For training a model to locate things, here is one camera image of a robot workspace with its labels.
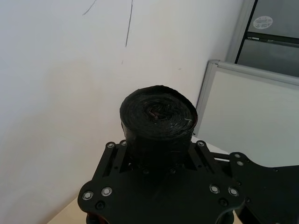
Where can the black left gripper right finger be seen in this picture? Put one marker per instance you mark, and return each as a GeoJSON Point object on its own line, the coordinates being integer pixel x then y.
{"type": "Point", "coordinates": [202, 161]}

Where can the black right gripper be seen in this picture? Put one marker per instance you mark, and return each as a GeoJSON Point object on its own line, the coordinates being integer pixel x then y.
{"type": "Point", "coordinates": [264, 193]}

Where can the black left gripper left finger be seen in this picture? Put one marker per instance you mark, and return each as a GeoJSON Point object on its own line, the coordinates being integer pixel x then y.
{"type": "Point", "coordinates": [111, 161]}

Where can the black plastic bag roll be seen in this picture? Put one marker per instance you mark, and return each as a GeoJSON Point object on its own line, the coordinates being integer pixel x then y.
{"type": "Point", "coordinates": [158, 126]}

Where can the white aluminium-framed partition board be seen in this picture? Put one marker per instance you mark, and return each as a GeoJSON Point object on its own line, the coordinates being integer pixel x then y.
{"type": "Point", "coordinates": [252, 116]}

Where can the grey cabinet with glass doors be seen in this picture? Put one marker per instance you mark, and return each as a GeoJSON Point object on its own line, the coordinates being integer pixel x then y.
{"type": "Point", "coordinates": [271, 39]}

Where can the round white cabinet sticker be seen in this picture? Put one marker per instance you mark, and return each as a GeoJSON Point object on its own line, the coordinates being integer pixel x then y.
{"type": "Point", "coordinates": [262, 22]}

